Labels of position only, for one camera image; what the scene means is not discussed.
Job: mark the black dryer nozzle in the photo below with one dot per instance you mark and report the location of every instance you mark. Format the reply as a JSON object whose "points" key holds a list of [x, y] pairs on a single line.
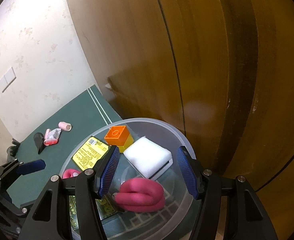
{"points": [[39, 142]]}

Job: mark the white sponge block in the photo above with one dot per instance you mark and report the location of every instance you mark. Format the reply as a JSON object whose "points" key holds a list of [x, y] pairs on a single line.
{"points": [[148, 158]]}

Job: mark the green table mat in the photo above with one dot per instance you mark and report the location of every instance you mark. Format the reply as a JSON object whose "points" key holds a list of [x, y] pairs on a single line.
{"points": [[87, 113]]}

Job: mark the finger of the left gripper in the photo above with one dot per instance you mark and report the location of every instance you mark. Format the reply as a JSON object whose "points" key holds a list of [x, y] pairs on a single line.
{"points": [[31, 167]]}

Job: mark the white wall switch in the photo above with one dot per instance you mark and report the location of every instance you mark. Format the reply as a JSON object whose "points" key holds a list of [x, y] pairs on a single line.
{"points": [[7, 79]]}

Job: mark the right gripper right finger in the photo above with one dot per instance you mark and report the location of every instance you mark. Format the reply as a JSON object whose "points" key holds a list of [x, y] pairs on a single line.
{"points": [[246, 217]]}

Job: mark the green yellow box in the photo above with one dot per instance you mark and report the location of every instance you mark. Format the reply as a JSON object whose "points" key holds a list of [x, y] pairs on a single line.
{"points": [[89, 153]]}

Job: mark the dark grey glove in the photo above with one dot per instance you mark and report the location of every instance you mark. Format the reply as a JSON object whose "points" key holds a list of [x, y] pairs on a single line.
{"points": [[12, 150]]}

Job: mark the wooden wardrobe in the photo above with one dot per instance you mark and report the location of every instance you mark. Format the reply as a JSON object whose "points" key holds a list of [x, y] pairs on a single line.
{"points": [[220, 71]]}

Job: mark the clear plastic bowl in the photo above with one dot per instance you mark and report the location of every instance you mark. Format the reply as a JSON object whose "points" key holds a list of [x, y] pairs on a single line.
{"points": [[176, 219]]}

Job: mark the pink knotted foam roller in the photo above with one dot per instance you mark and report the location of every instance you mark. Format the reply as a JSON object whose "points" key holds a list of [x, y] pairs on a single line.
{"points": [[140, 195]]}

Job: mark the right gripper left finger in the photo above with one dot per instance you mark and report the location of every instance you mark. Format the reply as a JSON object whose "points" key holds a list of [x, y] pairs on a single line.
{"points": [[49, 217]]}

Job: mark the pink hair curler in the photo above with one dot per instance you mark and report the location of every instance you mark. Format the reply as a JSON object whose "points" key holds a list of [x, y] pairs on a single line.
{"points": [[65, 126], [48, 142]]}

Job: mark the orange yellow toy block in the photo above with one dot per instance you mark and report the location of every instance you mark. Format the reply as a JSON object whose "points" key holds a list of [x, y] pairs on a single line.
{"points": [[119, 136]]}

